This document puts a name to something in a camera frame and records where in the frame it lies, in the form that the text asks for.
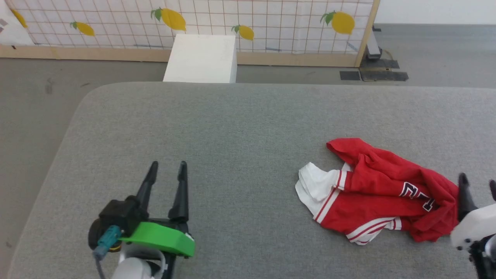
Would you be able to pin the white sheet with lemon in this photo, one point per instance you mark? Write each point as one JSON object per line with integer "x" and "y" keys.
{"x": 11, "y": 33}

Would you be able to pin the red and white jersey shirt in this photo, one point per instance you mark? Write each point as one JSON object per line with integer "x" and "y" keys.
{"x": 379, "y": 193}

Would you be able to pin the small black floor mat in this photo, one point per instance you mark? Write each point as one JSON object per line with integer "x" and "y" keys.
{"x": 350, "y": 75}

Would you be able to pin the grey metal support post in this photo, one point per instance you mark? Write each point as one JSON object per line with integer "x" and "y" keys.
{"x": 373, "y": 46}

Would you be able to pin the white square box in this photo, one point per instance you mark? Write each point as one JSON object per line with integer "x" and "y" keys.
{"x": 201, "y": 58}

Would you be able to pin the black partition base plate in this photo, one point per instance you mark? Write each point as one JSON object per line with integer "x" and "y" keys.
{"x": 383, "y": 71}

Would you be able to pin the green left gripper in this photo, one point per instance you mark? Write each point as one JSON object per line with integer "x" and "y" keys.
{"x": 162, "y": 239}

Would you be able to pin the lemon print partition panel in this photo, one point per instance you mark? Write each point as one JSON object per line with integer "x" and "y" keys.
{"x": 279, "y": 23}

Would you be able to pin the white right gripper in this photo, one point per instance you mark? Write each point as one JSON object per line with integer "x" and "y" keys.
{"x": 476, "y": 224}

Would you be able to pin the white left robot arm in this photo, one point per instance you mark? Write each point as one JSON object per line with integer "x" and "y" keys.
{"x": 133, "y": 269}

